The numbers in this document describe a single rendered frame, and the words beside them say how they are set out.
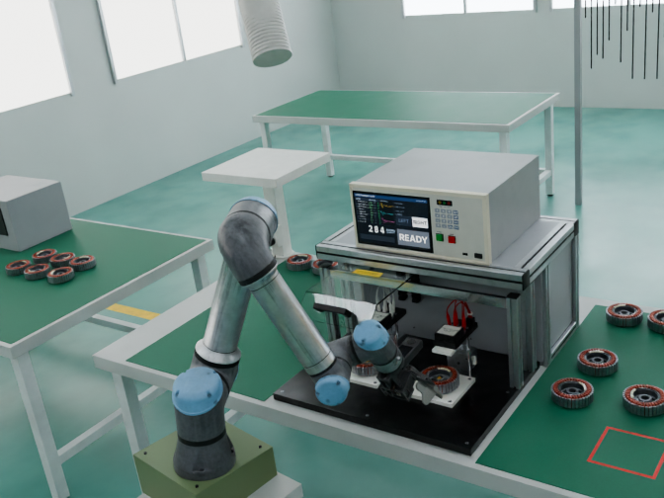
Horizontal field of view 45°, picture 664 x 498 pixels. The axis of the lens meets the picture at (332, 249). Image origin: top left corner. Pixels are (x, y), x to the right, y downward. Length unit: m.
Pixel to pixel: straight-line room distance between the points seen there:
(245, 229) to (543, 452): 0.94
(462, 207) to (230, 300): 0.70
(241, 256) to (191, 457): 0.52
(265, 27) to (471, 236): 1.42
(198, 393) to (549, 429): 0.92
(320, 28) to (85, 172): 3.72
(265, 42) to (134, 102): 4.45
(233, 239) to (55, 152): 5.41
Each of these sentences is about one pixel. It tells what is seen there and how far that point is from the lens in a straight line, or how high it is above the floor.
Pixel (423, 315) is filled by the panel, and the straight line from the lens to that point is 2.59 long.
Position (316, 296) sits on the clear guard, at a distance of 2.30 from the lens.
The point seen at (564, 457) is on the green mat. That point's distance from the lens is 2.13.
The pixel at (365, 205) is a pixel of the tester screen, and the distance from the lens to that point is 2.38.
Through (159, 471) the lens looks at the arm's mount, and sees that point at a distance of 2.07.
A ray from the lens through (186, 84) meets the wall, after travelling 8.08.
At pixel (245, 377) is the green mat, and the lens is 2.58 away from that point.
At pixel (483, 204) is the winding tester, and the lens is 2.19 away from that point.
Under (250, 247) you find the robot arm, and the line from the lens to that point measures 1.75.
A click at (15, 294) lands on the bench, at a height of 0.75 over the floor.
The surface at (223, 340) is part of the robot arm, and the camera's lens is 1.99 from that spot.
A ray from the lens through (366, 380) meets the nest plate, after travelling 2.40.
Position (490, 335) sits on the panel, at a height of 0.82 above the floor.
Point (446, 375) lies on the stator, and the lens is 2.37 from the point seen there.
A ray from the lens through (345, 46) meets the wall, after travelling 9.96.
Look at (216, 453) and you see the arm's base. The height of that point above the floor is 0.91.
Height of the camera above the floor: 2.03
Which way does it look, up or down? 22 degrees down
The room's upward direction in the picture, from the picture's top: 7 degrees counter-clockwise
